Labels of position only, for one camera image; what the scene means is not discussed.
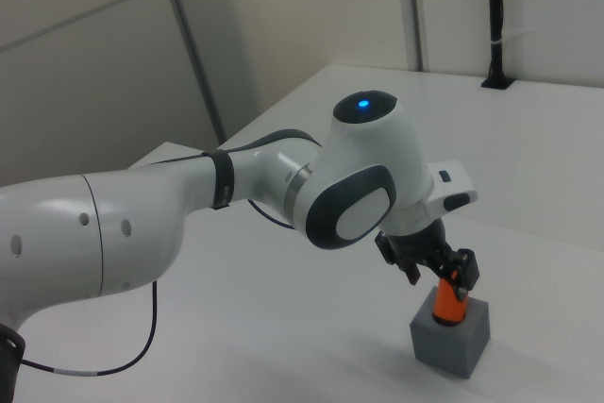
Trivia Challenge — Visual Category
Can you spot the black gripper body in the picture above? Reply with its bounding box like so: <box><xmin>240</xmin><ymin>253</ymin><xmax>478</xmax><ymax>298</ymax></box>
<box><xmin>375</xmin><ymin>217</ymin><xmax>459</xmax><ymax>273</ymax></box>

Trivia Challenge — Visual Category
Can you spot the orange cylinder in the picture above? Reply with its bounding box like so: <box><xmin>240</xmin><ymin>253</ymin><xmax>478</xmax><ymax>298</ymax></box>
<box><xmin>431</xmin><ymin>275</ymin><xmax>468</xmax><ymax>327</ymax></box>

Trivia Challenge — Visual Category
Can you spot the grey block with round hole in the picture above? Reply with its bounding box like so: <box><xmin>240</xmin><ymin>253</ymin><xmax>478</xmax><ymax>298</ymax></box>
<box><xmin>409</xmin><ymin>285</ymin><xmax>490</xmax><ymax>379</ymax></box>

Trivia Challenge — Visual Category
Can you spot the black pole with clamp base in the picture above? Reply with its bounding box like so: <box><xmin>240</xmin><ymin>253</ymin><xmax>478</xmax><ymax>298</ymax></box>
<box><xmin>480</xmin><ymin>0</ymin><xmax>516</xmax><ymax>91</ymax></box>

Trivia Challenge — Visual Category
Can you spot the black cable strap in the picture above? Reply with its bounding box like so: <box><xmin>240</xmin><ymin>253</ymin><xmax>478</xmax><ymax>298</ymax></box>
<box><xmin>202</xmin><ymin>149</ymin><xmax>236</xmax><ymax>211</ymax></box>

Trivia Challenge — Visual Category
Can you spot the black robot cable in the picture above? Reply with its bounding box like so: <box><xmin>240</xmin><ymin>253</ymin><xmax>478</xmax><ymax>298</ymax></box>
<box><xmin>21</xmin><ymin>136</ymin><xmax>296</xmax><ymax>376</ymax></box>

